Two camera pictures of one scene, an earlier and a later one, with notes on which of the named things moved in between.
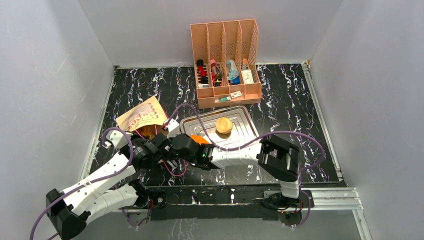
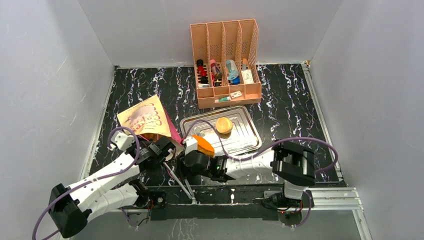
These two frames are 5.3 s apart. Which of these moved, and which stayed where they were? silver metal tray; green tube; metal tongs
Moved: metal tongs
Stayed: silver metal tray; green tube
